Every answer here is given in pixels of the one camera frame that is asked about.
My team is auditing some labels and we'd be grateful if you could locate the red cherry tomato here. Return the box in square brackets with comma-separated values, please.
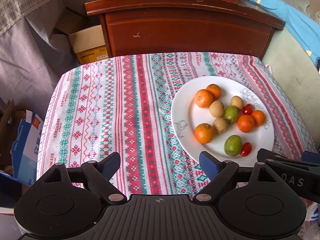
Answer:
[242, 103, 254, 115]
[240, 142, 252, 157]

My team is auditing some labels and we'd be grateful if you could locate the blue white carton box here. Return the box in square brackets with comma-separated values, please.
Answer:
[1, 107, 43, 186]

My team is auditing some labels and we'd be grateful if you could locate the orange mandarin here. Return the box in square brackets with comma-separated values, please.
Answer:
[194, 123, 215, 144]
[237, 115, 255, 133]
[206, 84, 222, 100]
[251, 110, 266, 127]
[194, 89, 214, 108]

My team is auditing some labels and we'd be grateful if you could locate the white round plate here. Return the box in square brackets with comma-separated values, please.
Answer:
[171, 76, 274, 167]

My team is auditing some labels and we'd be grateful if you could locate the grey checked curtain cloth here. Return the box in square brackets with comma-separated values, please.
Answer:
[1, 0, 78, 118]

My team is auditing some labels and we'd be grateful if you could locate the brown kiwi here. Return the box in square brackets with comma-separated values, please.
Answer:
[230, 96, 244, 111]
[209, 100, 225, 118]
[213, 118, 229, 134]

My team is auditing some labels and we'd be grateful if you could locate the blue cartoon blanket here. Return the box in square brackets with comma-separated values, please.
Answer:
[249, 0, 320, 70]

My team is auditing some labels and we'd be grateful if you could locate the pale green bed sheet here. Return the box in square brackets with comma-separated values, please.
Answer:
[262, 28, 319, 148]

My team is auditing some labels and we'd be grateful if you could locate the open cardboard box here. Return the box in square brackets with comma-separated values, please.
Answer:
[56, 10, 108, 64]

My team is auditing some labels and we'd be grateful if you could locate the green fruit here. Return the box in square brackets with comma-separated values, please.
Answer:
[223, 106, 239, 124]
[224, 135, 242, 157]

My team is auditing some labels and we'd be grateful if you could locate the dark wooden cabinet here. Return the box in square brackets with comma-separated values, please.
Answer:
[85, 0, 285, 58]

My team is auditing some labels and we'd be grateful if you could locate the orange mandarin top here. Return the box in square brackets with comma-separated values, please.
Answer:
[206, 84, 222, 100]

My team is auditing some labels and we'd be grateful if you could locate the patterned striped tablecloth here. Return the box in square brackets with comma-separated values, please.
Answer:
[37, 52, 316, 196]

